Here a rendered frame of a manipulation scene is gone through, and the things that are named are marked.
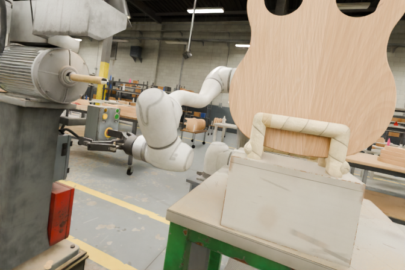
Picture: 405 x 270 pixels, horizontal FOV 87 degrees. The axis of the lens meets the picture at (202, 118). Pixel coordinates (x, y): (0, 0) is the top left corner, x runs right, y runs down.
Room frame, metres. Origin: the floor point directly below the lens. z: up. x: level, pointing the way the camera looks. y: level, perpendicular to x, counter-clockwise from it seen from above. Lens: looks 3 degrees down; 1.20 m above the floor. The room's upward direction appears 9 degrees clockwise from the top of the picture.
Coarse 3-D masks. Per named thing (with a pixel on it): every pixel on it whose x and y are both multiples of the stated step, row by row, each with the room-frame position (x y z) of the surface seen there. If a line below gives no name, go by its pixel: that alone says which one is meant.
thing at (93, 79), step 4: (72, 76) 0.95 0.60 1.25; (76, 76) 0.95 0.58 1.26; (80, 76) 0.94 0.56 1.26; (84, 76) 0.93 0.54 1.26; (88, 76) 0.93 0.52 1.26; (92, 76) 0.92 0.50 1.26; (72, 80) 0.97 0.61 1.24; (76, 80) 0.95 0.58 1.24; (80, 80) 0.94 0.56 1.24; (84, 80) 0.93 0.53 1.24; (88, 80) 0.92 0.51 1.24; (92, 80) 0.91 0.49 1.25; (96, 80) 0.90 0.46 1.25; (100, 80) 0.89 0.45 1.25
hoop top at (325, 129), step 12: (264, 120) 0.48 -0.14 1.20; (276, 120) 0.48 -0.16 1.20; (288, 120) 0.47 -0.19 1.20; (300, 120) 0.47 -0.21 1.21; (312, 120) 0.46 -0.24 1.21; (300, 132) 0.47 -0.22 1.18; (312, 132) 0.46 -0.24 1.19; (324, 132) 0.45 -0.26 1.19; (336, 132) 0.44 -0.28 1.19; (348, 132) 0.44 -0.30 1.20
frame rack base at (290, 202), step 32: (256, 160) 0.48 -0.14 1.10; (288, 160) 0.53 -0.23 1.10; (256, 192) 0.47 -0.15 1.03; (288, 192) 0.45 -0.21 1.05; (320, 192) 0.43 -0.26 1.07; (352, 192) 0.42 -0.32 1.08; (224, 224) 0.49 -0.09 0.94; (256, 224) 0.47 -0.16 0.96; (288, 224) 0.45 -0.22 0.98; (320, 224) 0.43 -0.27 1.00; (352, 224) 0.41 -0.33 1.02; (320, 256) 0.43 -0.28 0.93
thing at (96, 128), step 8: (88, 112) 1.19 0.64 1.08; (96, 112) 1.16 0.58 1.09; (112, 112) 1.24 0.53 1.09; (120, 112) 1.31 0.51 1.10; (88, 120) 1.18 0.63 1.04; (96, 120) 1.16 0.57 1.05; (104, 120) 1.19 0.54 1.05; (112, 120) 1.25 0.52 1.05; (64, 128) 1.20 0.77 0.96; (88, 128) 1.18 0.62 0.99; (96, 128) 1.16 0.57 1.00; (104, 128) 1.20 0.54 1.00; (112, 128) 1.25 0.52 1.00; (88, 136) 1.18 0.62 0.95; (96, 136) 1.16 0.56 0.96; (104, 136) 1.21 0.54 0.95
